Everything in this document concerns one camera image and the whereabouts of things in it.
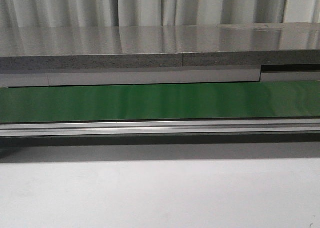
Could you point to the grey stone-edged back table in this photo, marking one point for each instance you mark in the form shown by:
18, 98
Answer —
64, 49

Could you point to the green conveyor belt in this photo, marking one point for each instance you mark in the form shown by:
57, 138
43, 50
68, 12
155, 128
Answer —
243, 100

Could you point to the rear grey conveyor guard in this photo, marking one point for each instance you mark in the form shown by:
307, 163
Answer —
167, 75

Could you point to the white pleated curtain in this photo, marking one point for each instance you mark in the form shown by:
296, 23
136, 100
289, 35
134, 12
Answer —
127, 13

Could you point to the front aluminium conveyor rail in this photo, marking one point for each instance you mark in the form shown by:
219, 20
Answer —
160, 127

